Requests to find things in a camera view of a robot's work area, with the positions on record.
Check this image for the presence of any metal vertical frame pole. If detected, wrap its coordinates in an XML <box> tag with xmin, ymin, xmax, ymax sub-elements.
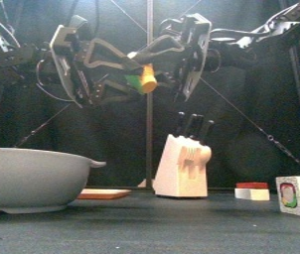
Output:
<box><xmin>144</xmin><ymin>0</ymin><xmax>156</xmax><ymax>191</ymax></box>

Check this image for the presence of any wooden cutting board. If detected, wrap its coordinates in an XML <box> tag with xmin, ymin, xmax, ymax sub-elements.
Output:
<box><xmin>75</xmin><ymin>188</ymin><xmax>133</xmax><ymax>200</ymax></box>

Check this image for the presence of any yellow toy corn green husk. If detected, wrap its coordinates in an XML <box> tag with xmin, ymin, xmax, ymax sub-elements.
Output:
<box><xmin>123</xmin><ymin>51</ymin><xmax>160</xmax><ymax>95</ymax></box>

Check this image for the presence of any white toy knife block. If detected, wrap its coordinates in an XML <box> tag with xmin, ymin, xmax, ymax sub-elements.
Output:
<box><xmin>152</xmin><ymin>133</ymin><xmax>215</xmax><ymax>199</ymax></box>

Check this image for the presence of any red topped white block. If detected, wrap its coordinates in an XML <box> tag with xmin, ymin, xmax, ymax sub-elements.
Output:
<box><xmin>233</xmin><ymin>182</ymin><xmax>272</xmax><ymax>202</ymax></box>

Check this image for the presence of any small beige block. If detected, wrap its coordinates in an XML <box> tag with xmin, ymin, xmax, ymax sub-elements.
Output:
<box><xmin>137</xmin><ymin>178</ymin><xmax>156</xmax><ymax>189</ymax></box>

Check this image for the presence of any black handled toy knife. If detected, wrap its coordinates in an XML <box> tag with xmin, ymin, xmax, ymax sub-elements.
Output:
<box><xmin>182</xmin><ymin>113</ymin><xmax>200</xmax><ymax>139</ymax></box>
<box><xmin>192</xmin><ymin>114</ymin><xmax>206</xmax><ymax>141</ymax></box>
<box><xmin>174</xmin><ymin>111</ymin><xmax>188</xmax><ymax>137</ymax></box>
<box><xmin>200</xmin><ymin>119</ymin><xmax>217</xmax><ymax>147</ymax></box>

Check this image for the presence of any grey bowl with handles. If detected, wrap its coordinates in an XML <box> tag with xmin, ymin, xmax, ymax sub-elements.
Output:
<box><xmin>0</xmin><ymin>147</ymin><xmax>107</xmax><ymax>214</ymax></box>

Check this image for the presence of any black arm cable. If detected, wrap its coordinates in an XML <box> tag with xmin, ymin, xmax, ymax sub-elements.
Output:
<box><xmin>211</xmin><ymin>27</ymin><xmax>269</xmax><ymax>41</ymax></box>

